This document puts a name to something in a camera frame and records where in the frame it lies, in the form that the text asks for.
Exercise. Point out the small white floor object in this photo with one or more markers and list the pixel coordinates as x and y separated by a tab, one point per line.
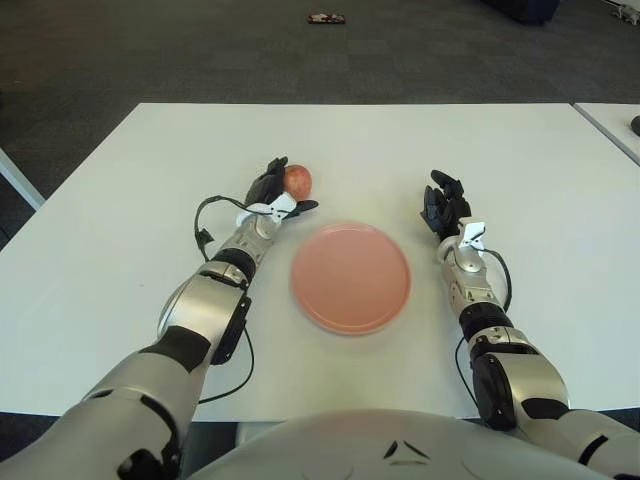
625	12

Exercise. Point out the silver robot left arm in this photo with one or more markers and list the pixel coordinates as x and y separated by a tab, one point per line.
200	310

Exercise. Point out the dark grey game controller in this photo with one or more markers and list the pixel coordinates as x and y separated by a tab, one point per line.
636	124

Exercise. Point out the red apple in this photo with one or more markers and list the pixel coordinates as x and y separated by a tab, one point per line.
299	181

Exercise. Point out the pink round plate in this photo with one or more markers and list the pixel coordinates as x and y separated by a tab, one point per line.
351	277

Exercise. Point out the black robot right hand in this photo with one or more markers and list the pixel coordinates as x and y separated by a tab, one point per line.
445	210

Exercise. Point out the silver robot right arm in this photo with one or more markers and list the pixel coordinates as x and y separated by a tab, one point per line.
500	380

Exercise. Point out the white side table with controllers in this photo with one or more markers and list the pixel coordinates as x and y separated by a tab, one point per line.
615	125

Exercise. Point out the grey robot torso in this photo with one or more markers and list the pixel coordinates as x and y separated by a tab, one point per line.
350	445

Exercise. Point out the dark bag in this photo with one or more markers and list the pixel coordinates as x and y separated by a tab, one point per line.
525	11

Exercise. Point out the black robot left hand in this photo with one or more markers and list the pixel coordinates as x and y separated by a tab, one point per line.
262	187

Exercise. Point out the small dark flat floor object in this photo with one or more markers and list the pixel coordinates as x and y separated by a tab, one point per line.
326	19

